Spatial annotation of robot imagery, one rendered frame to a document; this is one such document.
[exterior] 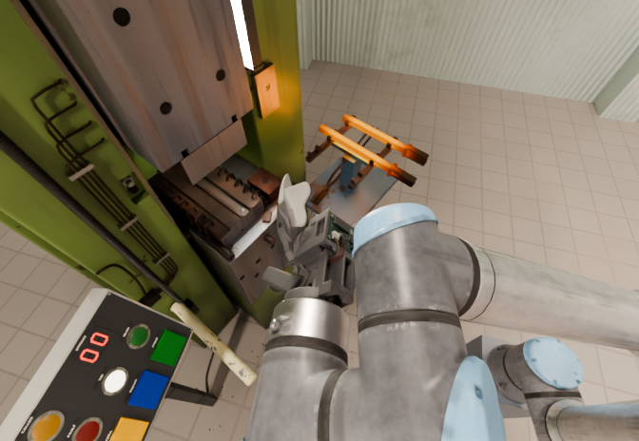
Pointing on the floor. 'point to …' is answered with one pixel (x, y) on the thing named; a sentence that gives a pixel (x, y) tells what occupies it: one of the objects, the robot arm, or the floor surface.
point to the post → (190, 394)
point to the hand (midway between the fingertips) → (319, 201)
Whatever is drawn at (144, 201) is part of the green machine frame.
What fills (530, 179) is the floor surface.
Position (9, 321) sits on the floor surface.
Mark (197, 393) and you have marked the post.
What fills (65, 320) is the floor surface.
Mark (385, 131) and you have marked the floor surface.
